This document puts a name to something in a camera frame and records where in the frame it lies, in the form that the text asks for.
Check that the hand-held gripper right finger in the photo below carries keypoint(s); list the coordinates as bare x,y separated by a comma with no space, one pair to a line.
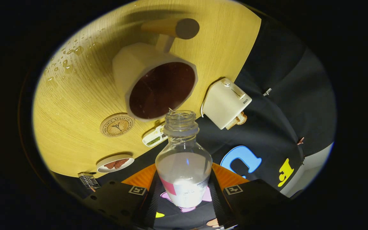
219,201

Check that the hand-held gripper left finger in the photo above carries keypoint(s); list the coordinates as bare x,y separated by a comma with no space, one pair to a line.
150,204

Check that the clear plastic juice bottle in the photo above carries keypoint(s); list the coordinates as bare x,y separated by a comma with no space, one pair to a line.
184,172

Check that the round cork coaster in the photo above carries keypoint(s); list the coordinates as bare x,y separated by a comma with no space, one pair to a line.
117,125

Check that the red meat patty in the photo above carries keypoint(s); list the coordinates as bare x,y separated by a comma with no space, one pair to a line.
121,163
110,165

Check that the round white plate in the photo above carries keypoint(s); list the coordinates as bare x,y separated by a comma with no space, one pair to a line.
102,168

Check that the white divided dish with beans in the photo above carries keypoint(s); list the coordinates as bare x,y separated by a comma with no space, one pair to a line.
153,139

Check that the toast slice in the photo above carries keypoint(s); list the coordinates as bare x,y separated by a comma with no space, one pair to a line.
231,125
242,118

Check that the cream toaster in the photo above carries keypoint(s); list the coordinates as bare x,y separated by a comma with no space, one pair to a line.
224,103

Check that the copper clip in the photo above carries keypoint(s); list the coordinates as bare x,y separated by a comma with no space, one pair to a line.
300,140

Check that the silver metal clip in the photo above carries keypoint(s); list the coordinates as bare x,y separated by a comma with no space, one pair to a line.
267,92

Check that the wooden table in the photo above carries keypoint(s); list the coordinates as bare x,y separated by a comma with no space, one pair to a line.
81,105

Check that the black backdrop cloth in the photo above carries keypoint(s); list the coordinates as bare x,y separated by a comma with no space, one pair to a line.
286,83

